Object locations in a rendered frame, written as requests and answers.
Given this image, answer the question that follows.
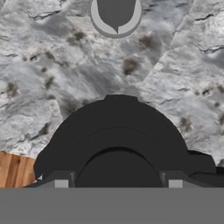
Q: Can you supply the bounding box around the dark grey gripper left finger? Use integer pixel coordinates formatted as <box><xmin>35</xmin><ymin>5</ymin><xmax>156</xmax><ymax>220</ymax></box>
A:
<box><xmin>24</xmin><ymin>171</ymin><xmax>77</xmax><ymax>188</ymax></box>

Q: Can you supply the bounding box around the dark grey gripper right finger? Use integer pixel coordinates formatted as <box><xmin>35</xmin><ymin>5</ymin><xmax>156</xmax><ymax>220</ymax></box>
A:
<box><xmin>159</xmin><ymin>171</ymin><xmax>218</xmax><ymax>188</ymax></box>

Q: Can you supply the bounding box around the black round blender lid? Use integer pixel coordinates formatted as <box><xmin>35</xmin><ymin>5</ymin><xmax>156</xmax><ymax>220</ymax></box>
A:
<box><xmin>32</xmin><ymin>94</ymin><xmax>217</xmax><ymax>188</ymax></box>

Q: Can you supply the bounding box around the grey blender jar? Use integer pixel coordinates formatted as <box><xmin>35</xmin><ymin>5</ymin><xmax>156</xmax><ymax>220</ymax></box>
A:
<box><xmin>89</xmin><ymin>0</ymin><xmax>144</xmax><ymax>39</ymax></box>

